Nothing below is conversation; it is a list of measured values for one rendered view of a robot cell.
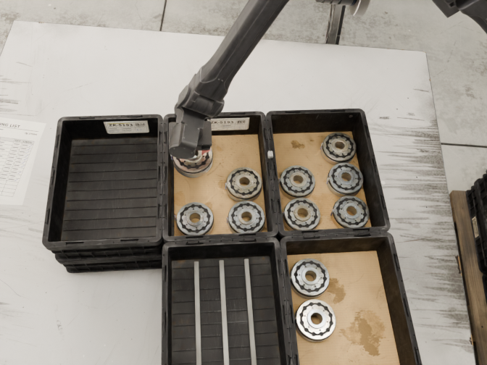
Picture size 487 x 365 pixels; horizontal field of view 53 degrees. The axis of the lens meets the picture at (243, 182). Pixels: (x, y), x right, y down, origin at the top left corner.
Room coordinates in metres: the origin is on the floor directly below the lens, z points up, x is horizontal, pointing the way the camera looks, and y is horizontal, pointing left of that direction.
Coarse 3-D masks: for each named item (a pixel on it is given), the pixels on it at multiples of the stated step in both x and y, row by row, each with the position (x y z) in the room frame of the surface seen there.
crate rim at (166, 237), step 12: (168, 120) 0.81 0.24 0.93; (264, 120) 0.84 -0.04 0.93; (168, 132) 0.77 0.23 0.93; (264, 132) 0.81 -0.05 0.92; (168, 144) 0.73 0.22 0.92; (264, 144) 0.76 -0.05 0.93; (276, 216) 0.54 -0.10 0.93; (276, 228) 0.51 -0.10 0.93; (168, 240) 0.44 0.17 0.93; (180, 240) 0.44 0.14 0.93; (192, 240) 0.45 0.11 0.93
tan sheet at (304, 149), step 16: (288, 144) 0.83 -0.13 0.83; (304, 144) 0.84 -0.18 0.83; (320, 144) 0.85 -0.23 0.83; (288, 160) 0.78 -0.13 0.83; (304, 160) 0.78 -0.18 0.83; (320, 160) 0.79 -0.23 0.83; (352, 160) 0.80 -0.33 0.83; (320, 176) 0.73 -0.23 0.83; (320, 192) 0.68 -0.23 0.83; (320, 208) 0.63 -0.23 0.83; (320, 224) 0.58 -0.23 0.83; (368, 224) 0.59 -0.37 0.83
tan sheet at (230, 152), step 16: (224, 144) 0.81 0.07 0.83; (240, 144) 0.82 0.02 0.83; (256, 144) 0.82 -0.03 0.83; (224, 160) 0.75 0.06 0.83; (240, 160) 0.76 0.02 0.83; (256, 160) 0.76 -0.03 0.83; (176, 176) 0.68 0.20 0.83; (208, 176) 0.69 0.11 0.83; (224, 176) 0.70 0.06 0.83; (176, 192) 0.63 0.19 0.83; (192, 192) 0.63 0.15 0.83; (208, 192) 0.64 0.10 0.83; (224, 192) 0.65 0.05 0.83; (176, 208) 0.58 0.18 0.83; (224, 208) 0.59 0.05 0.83; (176, 224) 0.53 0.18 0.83; (224, 224) 0.55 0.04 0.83
